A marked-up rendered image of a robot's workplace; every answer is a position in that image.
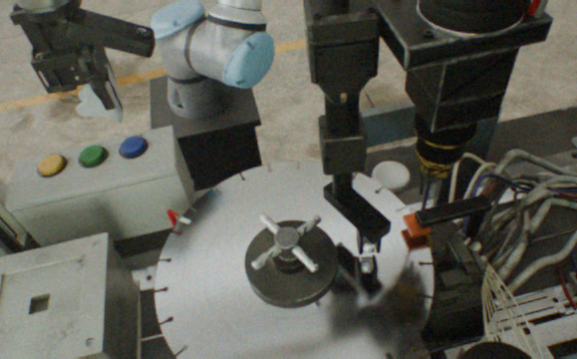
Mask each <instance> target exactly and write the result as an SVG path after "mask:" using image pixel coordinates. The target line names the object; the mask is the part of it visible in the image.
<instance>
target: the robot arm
mask: <svg viewBox="0 0 577 359"><path fill-rule="evenodd" d="M16 1H17V2H14V3H13V7H12V9H13V11H11V13H10V14H9V18H10V19H11V21H12V23H13V25H14V26H15V25H21V27H22V29H23V30H24V32H25V34H26V35H27V38H28V40H29V42H30V43H31V45H32V47H33V48H32V52H31V54H32V60H31V63H30V64H31V65H32V67H33V69H34V70H35V72H36V74H37V75H38V78H39V80H40V81H41V83H42V85H43V86H44V88H45V90H46V91H47V93H48V94H52V93H57V92H63V93H65V92H70V91H75V90H77V88H78V86H83V85H85V86H84V88H83V90H82V91H80V92H79V97H80V100H81V101H82V102H83V103H82V104H80V105H78V106H77V107H76V111H77V113H78V114H79V115H82V116H86V118H88V117H89V116H108V117H110V118H112V120H113V121H114V122H115V123H116V124H121V123H122V122H123V117H124V107H123V103H122V98H121V94H120V91H119V88H117V83H116V80H115V77H114V74H113V71H112V68H111V64H110V61H109V59H108V56H107V54H106V50H105V48H107V49H111V50H116V51H120V52H124V53H128V54H132V55H137V56H141V57H145V58H150V57H151V55H153V51H154V48H155V45H157V47H158V50H159V54H160V56H161V59H162V62H163V65H164V68H165V71H166V74H167V100H168V102H169V106H170V109H171V110H172V111H173V112H175V113H176V114H177V115H179V116H181V117H184V118H188V119H199V118H204V117H209V116H212V115H214V114H216V113H218V112H220V111H221V110H222V109H225V108H226V107H227V105H228V103H229V102H230V100H231V97H232V91H231V86H235V87H240V88H250V87H253V86H254V85H257V84H258V83H260V82H261V81H262V79H263V78H264V77H265V76H266V73H267V72H268V70H269V68H270V66H272V64H273V61H274V56H275V44H274V40H273V37H272V36H270V35H269V34H268V33H266V26H267V19H266V18H265V16H264V15H263V13H262V11H261V9H262V1H263V0H217V3H216V4H215V6H213V7H212V8H211V9H209V10H208V16H207V15H206V14H205V11H206V10H205V8H204V6H203V4H201V3H200V2H198V1H194V0H185V1H179V2H175V3H172V4H169V5H167V6H164V7H162V8H161V9H159V10H158V11H157V12H155V13H154V16H153V17H152V19H151V23H150V24H151V28H150V27H147V26H143V25H140V24H136V23H133V22H128V21H125V20H122V19H118V18H115V17H111V16H107V15H103V14H100V13H96V12H93V11H89V10H85V9H81V8H80V7H81V5H82V0H16ZM39 53H42V54H41V55H37V54H39ZM36 55H37V59H36ZM39 71H41V73H42V75H43V76H44V79H45V81H46V82H47V84H48V86H47V85H46V83H45V82H44V80H43V78H42V76H41V74H40V72H39Z"/></svg>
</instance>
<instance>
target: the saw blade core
mask: <svg viewBox="0 0 577 359"><path fill-rule="evenodd" d="M297 166H298V161H297V162H282V163H275V164H270V168H271V169H272V173H269V168H268V165H264V166H260V167H257V168H252V169H249V171H246V172H244V173H242V175H243V177H244V178H245V179H246V180H242V177H241V175H240V174H238V175H236V176H233V177H231V178H229V179H227V180H224V181H222V182H220V183H219V184H218V185H217V186H216V187H215V189H216V190H217V191H218V192H220V194H217V192H216V191H215V190H214V189H211V190H210V191H207V192H206V193H205V194H204V195H202V196H201V197H200V198H199V199H198V200H197V202H196V203H195V204H194V205H193V206H191V207H192V208H194V209H196V210H199V212H195V210H194V209H192V208H189V209H188V210H187V211H186V212H185V213H184V214H183V215H182V218H185V219H188V220H190V222H189V224H187V223H185V222H182V221H179V222H178V223H177V224H176V226H174V227H173V229H172V231H176V233H182V235H181V236H179V235H178V234H175V233H171V234H170V235H169V237H168V239H167V241H166V243H165V245H164V247H163V251H162V253H161V256H160V260H169V259H171V261H170V262H167V261H160V262H159V263H158V268H157V273H156V279H155V291H159V292H156V293H155V305H156V312H157V317H158V322H159V324H161V323H163V322H165V321H167V320H168V319H170V318H173V321H172V322H166V323H164V324H162V325H160V328H161V331H162V333H163V337H164V339H165V341H166V343H168V345H169V347H170V348H171V350H172V352H173V353H174V356H176V355H177V353H178V352H179V351H181V350H182V349H183V347H184V346H188V349H187V350H183V351H182V352H180V353H179V355H178V356H177V357H176V358H177V359H388V358H387V357H386V354H387V353H390V354H391V358H394V359H405V358H406V356H407V355H408V353H409V352H410V351H412V349H413V348H414V346H415V345H416V343H417V341H418V340H419V337H420V335H421V333H419V332H418V331H416V330H414V329H410V328H407V325H412V326H413V327H414V328H415V329H417V330H419V331H421V332H422V331H423V329H424V326H425V324H426V321H427V320H428V317H429V314H430V311H431V307H432V301H433V299H432V298H428V297H424V296H422V297H419V296H418V294H419V293H421V294H422V295H425V296H429V297H433V265H432V264H424V265H419V262H422V263H433V261H432V256H431V252H430V248H429V245H428V242H427V240H426V237H425V236H424V235H422V236H417V237H413V238H411V236H410V233H409V230H408V228H407V226H406V224H405V222H404V220H403V217H404V214H407V213H411V212H410V211H409V209H408V208H406V209H403V208H405V207H406V206H405V205H404V204H403V203H402V202H401V201H400V200H399V199H398V198H397V197H396V196H395V195H394V194H393V193H392V192H390V191H389V190H388V189H387V188H383V189H382V190H380V189H381V188H382V186H381V184H380V183H378V182H377V181H375V180H373V179H371V178H369V177H366V176H364V175H362V174H357V175H356V177H355V179H353V189H355V190H356V191H357V192H358V193H359V194H360V195H361V196H363V197H364V198H365V199H367V200H368V202H369V203H370V204H372V205H373V206H374V207H375V208H376V209H377V210H378V211H380V212H381V213H382V214H384V215H385V216H386V218H388V219H389V220H390V221H391V222H392V226H391V233H389V234H388V235H387V236H384V237H383V238H382V241H381V252H380V253H376V250H375V252H374V253H364V252H363V255H359V252H358V246H357V240H356V236H357V229H356V228H355V227H354V226H353V225H352V224H351V223H349V222H348V221H347V220H345V219H344V218H343V217H342V215H341V214H340V213H339V212H338V211H337V210H336V209H335V208H334V207H332V206H331V205H330V204H329V203H327V202H326V200H325V199H324V195H323V187H324V186H326V185H327V183H329V182H330V181H332V176H325V175H324V174H323V166H322V163H320V162H305V161H300V163H299V168H300V169H296V168H297ZM379 190H380V192H379V193H376V191H379ZM400 209H403V210H400ZM396 210H400V212H396ZM262 213H266V214H267V216H268V217H269V218H270V219H272V220H273V221H274V222H279V221H283V220H302V221H308V220H310V219H311V218H313V217H314V216H315V214H320V216H321V218H322V222H321V223H318V224H317V226H320V227H322V228H323V229H324V230H325V232H327V234H328V235H329V236H330V237H331V238H332V240H333V242H334V244H336V248H337V251H338V271H337V274H335V277H334V279H333V282H332V283H331V285H330V286H329V288H328V289H327V290H326V291H325V292H324V293H322V294H321V295H319V297H317V298H316V299H314V300H312V301H310V302H307V303H304V304H298V305H280V304H276V303H273V302H269V301H267V300H265V299H263V298H262V297H261V295H259V294H258V293H257V292H256V291H254V290H253V289H252V287H251V286H250V284H249V282H248V280H247V276H246V273H245V268H244V257H245V253H246V250H247V246H248V244H249V243H250V241H251V240H252V238H253V237H254V236H256V235H257V234H258V233H259V232H260V230H262V229H263V228H264V227H266V225H265V224H264V223H263V222H262V221H261V220H260V216H261V214H262ZM165 288H167V291H160V290H164V289H165Z"/></svg>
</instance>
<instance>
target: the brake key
mask: <svg viewBox="0 0 577 359"><path fill-rule="evenodd" d="M144 147H145V143H144V140H143V139H142V138H138V137H132V138H128V139H126V140H125V141H124V142H123V143H122V146H121V147H120V148H121V151H123V154H124V155H125V156H129V157H130V156H135V155H137V154H140V153H141V151H142V150H143V149H144Z"/></svg>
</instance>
